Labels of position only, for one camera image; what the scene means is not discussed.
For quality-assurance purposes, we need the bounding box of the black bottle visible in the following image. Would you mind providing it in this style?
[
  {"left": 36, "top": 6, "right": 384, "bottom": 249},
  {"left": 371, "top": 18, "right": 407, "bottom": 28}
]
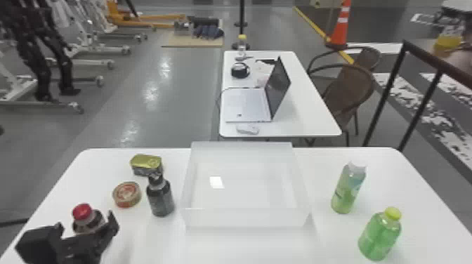
[{"left": 145, "top": 171, "right": 176, "bottom": 218}]

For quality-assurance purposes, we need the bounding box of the orange traffic cone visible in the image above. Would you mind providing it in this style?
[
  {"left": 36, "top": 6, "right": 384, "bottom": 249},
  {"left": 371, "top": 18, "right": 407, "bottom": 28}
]
[{"left": 324, "top": 0, "right": 353, "bottom": 51}]

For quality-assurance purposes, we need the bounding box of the yellow capped green bottle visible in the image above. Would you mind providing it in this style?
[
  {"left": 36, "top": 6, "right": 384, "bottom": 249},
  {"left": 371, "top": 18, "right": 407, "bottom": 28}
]
[{"left": 357, "top": 206, "right": 403, "bottom": 262}]

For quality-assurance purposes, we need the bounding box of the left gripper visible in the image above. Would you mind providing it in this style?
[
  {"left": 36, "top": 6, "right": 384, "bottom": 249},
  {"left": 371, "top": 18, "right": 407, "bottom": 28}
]
[{"left": 55, "top": 210, "right": 120, "bottom": 264}]

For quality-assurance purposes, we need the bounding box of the yellow cup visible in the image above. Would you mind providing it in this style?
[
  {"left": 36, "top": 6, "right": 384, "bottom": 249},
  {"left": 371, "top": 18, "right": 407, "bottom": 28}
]
[{"left": 433, "top": 34, "right": 464, "bottom": 57}]

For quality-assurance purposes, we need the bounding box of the clear box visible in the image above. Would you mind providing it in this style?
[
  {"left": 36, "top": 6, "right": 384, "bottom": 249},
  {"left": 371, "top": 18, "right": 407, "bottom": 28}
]
[{"left": 180, "top": 141, "right": 313, "bottom": 230}]

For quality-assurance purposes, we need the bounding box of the silver laptop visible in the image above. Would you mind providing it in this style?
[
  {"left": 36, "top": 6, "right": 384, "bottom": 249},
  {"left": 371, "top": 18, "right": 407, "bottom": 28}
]
[{"left": 222, "top": 55, "right": 292, "bottom": 124}]

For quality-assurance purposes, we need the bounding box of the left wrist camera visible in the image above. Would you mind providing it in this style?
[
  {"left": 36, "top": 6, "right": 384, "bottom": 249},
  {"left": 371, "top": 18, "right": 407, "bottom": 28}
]
[{"left": 14, "top": 222, "right": 67, "bottom": 264}]

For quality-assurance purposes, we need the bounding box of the white side table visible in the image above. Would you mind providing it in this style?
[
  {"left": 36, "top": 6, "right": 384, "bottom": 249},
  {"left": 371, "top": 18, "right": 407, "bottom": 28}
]
[{"left": 218, "top": 50, "right": 343, "bottom": 147}]

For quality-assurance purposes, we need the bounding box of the yellow pallet jack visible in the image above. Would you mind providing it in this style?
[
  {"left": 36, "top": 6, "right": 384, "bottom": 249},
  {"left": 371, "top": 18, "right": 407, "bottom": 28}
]
[{"left": 106, "top": 0, "right": 188, "bottom": 30}]

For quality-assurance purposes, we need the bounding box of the black round device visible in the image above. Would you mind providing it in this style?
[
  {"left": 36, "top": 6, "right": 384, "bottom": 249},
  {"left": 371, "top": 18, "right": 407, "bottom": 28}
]
[{"left": 230, "top": 61, "right": 251, "bottom": 79}]

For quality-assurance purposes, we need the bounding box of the brown chair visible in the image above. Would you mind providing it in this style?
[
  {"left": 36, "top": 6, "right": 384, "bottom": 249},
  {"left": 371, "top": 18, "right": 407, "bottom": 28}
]
[
  {"left": 305, "top": 62, "right": 378, "bottom": 147},
  {"left": 307, "top": 45, "right": 383, "bottom": 77}
]

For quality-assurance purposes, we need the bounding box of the white computer mouse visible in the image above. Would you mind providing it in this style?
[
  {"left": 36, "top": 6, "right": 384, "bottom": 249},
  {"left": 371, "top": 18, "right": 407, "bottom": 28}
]
[{"left": 235, "top": 123, "right": 261, "bottom": 136}]

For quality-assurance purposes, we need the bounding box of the black post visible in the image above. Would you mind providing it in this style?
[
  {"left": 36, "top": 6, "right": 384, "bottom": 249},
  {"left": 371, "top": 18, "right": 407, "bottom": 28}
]
[{"left": 231, "top": 0, "right": 251, "bottom": 51}]

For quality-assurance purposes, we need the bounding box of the white capped green bottle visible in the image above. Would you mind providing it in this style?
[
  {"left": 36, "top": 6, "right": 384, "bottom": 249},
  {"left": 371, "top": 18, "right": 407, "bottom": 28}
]
[{"left": 330, "top": 161, "right": 367, "bottom": 215}]

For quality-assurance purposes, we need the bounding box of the red can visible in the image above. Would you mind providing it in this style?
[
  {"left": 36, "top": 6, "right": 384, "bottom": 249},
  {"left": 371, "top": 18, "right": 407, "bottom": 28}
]
[{"left": 112, "top": 180, "right": 143, "bottom": 209}]

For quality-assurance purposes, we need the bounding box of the yellow can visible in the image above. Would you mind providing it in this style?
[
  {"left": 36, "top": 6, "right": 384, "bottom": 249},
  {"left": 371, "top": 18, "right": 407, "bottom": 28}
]
[{"left": 129, "top": 153, "right": 164, "bottom": 177}]

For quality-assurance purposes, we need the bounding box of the red capped brown bottle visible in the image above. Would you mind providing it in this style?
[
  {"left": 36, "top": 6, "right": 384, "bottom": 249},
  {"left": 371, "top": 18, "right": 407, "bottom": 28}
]
[{"left": 71, "top": 203, "right": 107, "bottom": 235}]

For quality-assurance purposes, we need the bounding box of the dark side table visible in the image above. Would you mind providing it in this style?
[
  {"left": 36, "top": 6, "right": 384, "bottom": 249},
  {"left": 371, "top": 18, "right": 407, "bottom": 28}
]
[{"left": 362, "top": 38, "right": 472, "bottom": 152}]

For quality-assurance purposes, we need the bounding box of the yellow capped clear bottle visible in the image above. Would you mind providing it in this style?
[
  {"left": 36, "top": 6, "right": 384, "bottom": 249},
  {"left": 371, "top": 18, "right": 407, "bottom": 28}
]
[{"left": 236, "top": 34, "right": 248, "bottom": 60}]

